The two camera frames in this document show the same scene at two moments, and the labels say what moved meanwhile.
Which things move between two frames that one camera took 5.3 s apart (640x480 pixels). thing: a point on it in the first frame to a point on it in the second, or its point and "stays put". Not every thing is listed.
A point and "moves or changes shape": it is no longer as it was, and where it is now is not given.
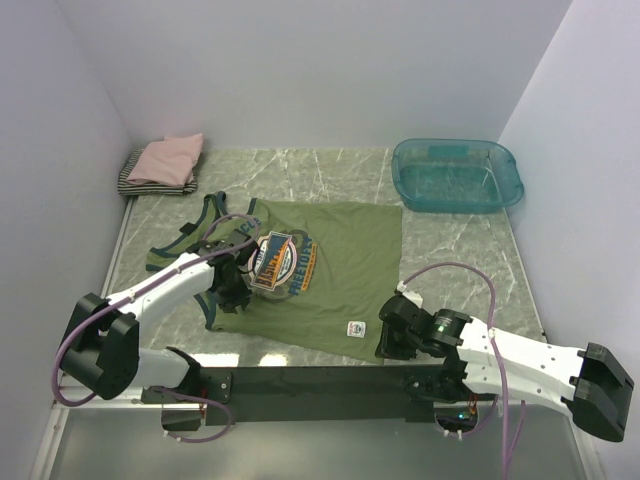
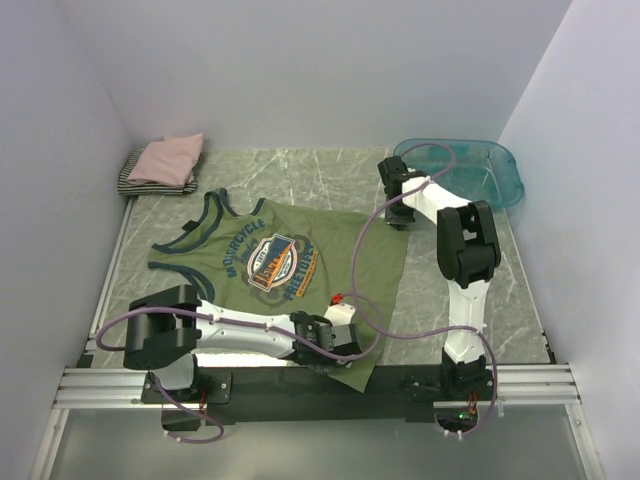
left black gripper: (241, 296) to (331, 363)
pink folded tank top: (172, 161) stays put
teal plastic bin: (453, 175) stays put
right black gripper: (387, 349) to (396, 221)
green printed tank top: (326, 279) moves or changes shape
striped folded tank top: (127, 187) stays put
